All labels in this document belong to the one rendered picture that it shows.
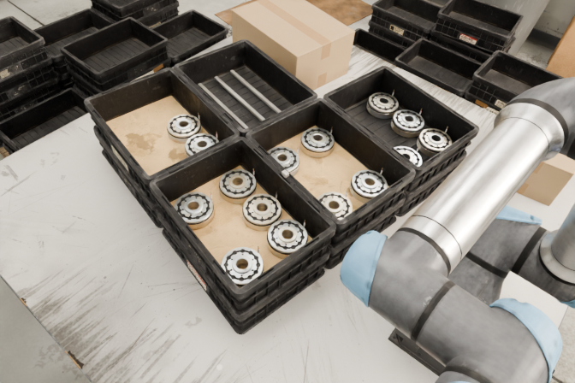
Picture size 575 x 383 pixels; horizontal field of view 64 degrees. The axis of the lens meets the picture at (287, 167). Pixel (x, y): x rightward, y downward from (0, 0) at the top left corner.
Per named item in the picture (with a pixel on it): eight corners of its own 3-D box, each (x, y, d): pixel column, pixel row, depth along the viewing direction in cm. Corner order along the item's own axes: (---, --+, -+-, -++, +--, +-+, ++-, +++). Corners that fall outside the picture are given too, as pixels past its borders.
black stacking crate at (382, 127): (467, 156, 148) (480, 129, 139) (407, 198, 134) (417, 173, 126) (377, 92, 167) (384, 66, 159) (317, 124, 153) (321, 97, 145)
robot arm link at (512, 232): (465, 243, 112) (494, 194, 110) (518, 275, 105) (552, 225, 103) (454, 242, 101) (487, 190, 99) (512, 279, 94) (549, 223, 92)
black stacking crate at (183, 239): (332, 253, 120) (338, 228, 111) (239, 321, 106) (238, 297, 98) (243, 163, 139) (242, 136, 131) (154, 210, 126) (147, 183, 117)
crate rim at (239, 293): (338, 232, 113) (339, 226, 111) (238, 303, 99) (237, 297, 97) (242, 140, 132) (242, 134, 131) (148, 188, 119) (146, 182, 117)
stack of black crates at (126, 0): (155, 33, 303) (144, -34, 270) (186, 52, 291) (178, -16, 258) (103, 58, 281) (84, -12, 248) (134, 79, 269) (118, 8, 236)
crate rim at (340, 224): (416, 178, 127) (418, 172, 125) (338, 232, 113) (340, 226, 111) (319, 102, 146) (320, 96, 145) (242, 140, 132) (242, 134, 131)
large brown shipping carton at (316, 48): (347, 73, 192) (355, 31, 178) (293, 100, 178) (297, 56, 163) (285, 31, 212) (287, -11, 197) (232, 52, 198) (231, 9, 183)
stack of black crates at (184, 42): (197, 59, 287) (192, 8, 262) (231, 79, 275) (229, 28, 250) (145, 87, 265) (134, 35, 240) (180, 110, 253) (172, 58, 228)
